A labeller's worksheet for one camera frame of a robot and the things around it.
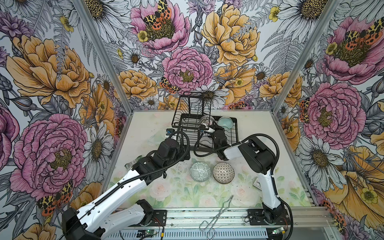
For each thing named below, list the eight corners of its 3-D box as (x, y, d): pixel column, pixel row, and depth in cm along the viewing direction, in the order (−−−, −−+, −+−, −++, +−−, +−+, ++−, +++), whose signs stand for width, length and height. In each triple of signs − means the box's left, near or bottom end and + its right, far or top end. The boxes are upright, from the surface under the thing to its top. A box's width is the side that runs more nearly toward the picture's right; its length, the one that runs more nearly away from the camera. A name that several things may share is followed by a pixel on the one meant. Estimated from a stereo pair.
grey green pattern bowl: (198, 186, 86) (198, 183, 82) (187, 172, 91) (187, 169, 88) (213, 174, 90) (213, 171, 87) (201, 161, 96) (202, 158, 92)
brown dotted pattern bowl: (213, 184, 87) (214, 179, 81) (212, 167, 93) (213, 162, 88) (233, 184, 87) (235, 179, 81) (230, 167, 93) (232, 162, 88)
